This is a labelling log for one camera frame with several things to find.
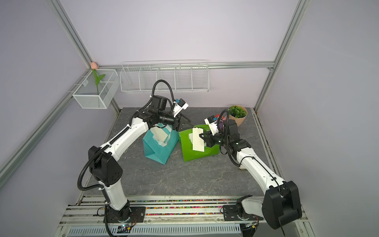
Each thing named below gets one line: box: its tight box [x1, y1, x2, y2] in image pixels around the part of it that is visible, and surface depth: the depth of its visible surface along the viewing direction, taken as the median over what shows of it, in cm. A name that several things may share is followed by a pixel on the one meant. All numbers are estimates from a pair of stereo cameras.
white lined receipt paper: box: [150, 126, 169, 147], surface depth 87 cm
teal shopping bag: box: [142, 129, 180, 165], surface depth 90 cm
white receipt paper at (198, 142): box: [192, 127, 205, 153], surface depth 81 cm
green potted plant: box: [227, 105, 248, 119], surface depth 101 cm
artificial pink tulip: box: [90, 61, 106, 96], surface depth 93 cm
